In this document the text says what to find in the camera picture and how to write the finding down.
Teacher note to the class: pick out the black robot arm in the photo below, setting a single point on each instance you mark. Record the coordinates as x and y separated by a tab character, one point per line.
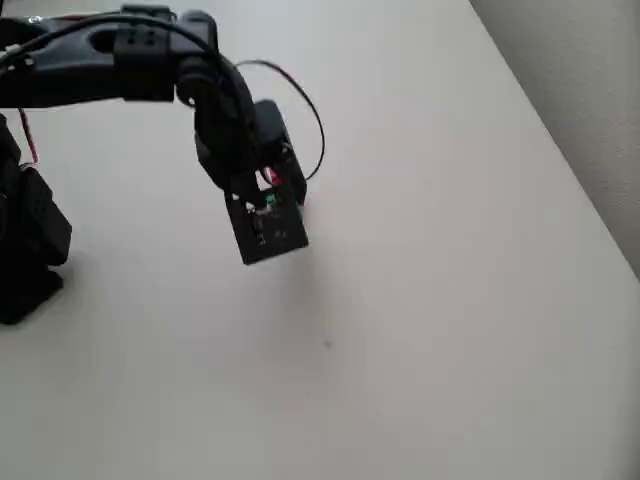
140	65

